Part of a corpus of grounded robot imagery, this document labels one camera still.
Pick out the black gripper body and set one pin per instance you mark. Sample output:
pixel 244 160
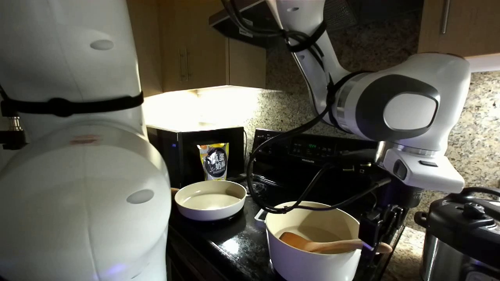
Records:
pixel 395 205

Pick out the black electric stove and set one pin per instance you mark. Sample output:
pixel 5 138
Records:
pixel 291 151

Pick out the wooden spoon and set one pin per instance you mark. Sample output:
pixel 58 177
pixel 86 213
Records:
pixel 322 244

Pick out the white pot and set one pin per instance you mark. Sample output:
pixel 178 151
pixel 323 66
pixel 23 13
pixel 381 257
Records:
pixel 306 266

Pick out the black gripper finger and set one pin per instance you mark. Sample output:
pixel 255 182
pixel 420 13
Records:
pixel 378 232
pixel 398 227

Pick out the silver black pressure cooker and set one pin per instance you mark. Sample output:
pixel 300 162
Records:
pixel 458 235

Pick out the black microwave oven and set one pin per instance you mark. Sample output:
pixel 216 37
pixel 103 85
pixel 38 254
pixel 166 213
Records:
pixel 180 151

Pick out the white shallow round pan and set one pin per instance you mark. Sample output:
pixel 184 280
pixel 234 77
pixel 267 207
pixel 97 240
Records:
pixel 211 201

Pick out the range hood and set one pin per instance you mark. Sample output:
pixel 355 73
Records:
pixel 250 26

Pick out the yellow black snack bag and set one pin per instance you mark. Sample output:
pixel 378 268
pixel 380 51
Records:
pixel 214 163

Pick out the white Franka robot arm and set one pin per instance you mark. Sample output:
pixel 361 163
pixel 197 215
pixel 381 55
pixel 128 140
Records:
pixel 78 208

